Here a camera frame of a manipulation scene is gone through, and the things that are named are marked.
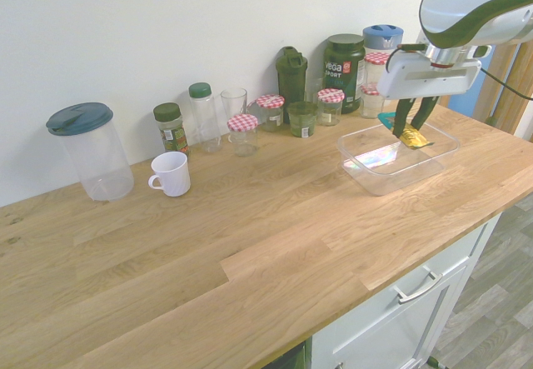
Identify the clear pitcher blue lid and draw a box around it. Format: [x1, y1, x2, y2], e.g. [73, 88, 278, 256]
[361, 24, 405, 95]

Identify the large jar red checked lid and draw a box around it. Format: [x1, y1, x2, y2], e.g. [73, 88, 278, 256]
[363, 52, 392, 91]

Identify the glass jar red checked lid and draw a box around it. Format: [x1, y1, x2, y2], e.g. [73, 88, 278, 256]
[226, 113, 260, 157]
[246, 94, 286, 133]
[316, 88, 346, 127]

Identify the silver drawer handle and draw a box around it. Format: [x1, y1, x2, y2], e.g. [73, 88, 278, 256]
[393, 271, 443, 306]

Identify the clear bottle green lid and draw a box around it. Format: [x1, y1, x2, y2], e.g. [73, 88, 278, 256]
[187, 82, 222, 154]

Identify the dark green protein powder tub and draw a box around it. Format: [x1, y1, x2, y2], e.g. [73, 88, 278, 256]
[323, 33, 366, 115]

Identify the yellow protein bar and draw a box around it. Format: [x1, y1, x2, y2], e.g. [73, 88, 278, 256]
[376, 112, 436, 150]

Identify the spice jar dark green lid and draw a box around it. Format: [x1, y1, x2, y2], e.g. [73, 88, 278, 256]
[152, 102, 191, 157]

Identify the tall clear drinking glass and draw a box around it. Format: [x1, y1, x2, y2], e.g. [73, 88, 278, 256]
[220, 87, 250, 137]

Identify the white ceramic mug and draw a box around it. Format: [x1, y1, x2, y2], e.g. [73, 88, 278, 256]
[147, 151, 192, 198]

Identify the white drawer with handle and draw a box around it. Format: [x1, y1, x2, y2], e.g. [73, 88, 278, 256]
[310, 212, 505, 369]

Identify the dark green shaker bottle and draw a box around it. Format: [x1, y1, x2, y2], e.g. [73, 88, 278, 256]
[275, 45, 309, 114]

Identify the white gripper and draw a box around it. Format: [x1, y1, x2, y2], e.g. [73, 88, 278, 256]
[376, 47, 483, 139]

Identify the dark steel dishwasher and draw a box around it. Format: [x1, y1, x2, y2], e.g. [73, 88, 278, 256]
[266, 337, 313, 369]

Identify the small jar red checked lid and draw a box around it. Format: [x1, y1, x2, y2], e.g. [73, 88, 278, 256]
[359, 85, 386, 119]

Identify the clear pitcher teal lid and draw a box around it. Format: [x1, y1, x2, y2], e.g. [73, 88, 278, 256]
[45, 102, 135, 202]

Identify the clear plastic rectangular container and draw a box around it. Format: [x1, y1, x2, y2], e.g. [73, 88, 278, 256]
[336, 122, 461, 197]

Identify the wooden door frame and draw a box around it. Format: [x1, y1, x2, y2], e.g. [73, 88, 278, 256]
[472, 37, 533, 145]

